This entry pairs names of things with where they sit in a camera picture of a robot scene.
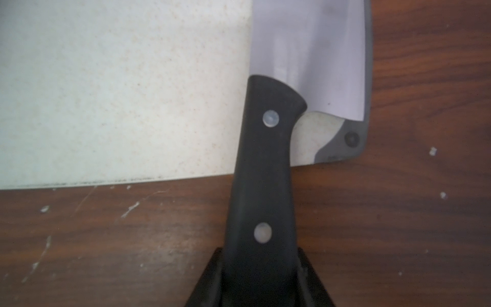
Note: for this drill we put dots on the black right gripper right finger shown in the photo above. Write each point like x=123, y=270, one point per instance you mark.
x=310, y=290

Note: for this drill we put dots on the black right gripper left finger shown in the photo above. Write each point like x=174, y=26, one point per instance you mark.
x=208, y=290

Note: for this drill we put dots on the white grey-rimmed cutting board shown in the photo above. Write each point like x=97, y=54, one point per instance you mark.
x=118, y=92

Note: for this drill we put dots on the black-handled kitchen knife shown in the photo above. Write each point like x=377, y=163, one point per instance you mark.
x=264, y=172

